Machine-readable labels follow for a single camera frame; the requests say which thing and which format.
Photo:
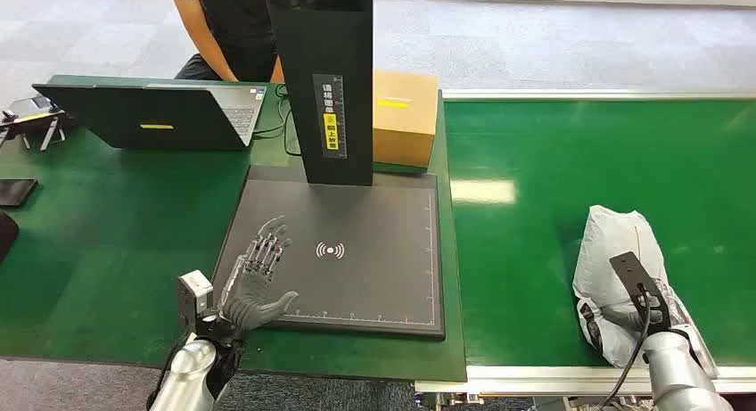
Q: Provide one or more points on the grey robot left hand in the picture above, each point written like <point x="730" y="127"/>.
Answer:
<point x="251" y="299"/>

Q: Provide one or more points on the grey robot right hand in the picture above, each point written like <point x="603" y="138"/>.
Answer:
<point x="626" y="318"/>

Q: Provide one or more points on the white plastic mailer package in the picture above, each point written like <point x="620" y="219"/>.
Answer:
<point x="608" y="243"/>

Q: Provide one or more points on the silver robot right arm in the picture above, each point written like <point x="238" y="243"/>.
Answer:
<point x="679" y="376"/>

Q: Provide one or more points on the black weighing scanner device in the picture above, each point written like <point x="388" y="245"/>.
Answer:
<point x="366" y="243"/>

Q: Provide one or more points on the black yellow label sticker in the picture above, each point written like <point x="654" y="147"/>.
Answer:
<point x="331" y="116"/>

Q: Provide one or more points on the dark open laptop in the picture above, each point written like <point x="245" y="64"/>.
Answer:
<point x="147" y="119"/>

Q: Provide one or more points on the brown cardboard box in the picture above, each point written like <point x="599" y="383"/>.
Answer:
<point x="404" y="119"/>

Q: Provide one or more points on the black rounded object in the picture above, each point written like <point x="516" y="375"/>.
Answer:
<point x="6" y="234"/>

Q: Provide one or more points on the black smartphone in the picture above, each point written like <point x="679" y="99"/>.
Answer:
<point x="15" y="192"/>

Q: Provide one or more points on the person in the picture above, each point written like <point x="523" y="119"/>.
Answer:
<point x="236" y="18"/>

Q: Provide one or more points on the handheld controller on stand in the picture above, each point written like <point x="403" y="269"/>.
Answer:
<point x="32" y="116"/>

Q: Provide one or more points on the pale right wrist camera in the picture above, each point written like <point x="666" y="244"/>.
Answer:
<point x="632" y="269"/>

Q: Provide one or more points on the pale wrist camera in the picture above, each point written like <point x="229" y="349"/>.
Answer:
<point x="195" y="290"/>
<point x="632" y="269"/>

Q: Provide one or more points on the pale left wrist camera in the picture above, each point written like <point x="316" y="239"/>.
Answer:
<point x="195" y="290"/>

